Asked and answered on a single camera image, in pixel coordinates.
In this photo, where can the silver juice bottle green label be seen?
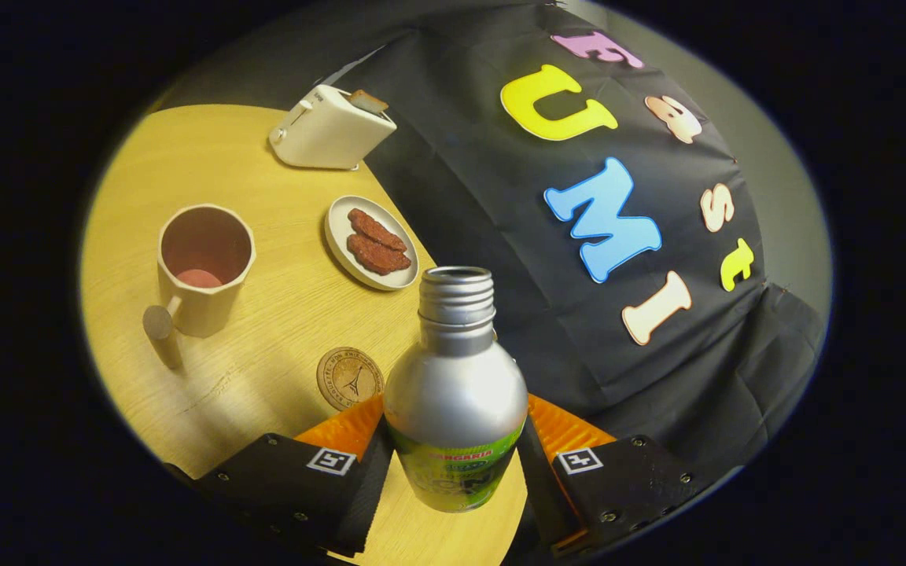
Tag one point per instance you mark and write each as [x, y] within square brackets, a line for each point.
[453, 385]

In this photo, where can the white round plate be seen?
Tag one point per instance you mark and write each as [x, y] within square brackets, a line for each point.
[343, 236]

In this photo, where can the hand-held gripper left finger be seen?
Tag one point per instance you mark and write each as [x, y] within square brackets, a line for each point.
[366, 495]

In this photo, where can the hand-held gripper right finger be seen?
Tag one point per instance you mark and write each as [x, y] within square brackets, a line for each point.
[539, 495]

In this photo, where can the round cork coaster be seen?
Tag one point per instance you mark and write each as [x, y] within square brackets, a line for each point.
[343, 377]

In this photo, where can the toast slice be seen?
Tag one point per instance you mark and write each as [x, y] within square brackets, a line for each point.
[368, 101]

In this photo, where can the brown meat slice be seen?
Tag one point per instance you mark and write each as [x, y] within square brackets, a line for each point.
[378, 258]
[378, 229]

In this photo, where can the wooden table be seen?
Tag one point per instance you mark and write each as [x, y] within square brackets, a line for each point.
[264, 346]

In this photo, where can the white toaster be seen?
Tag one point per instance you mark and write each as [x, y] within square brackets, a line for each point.
[331, 134]

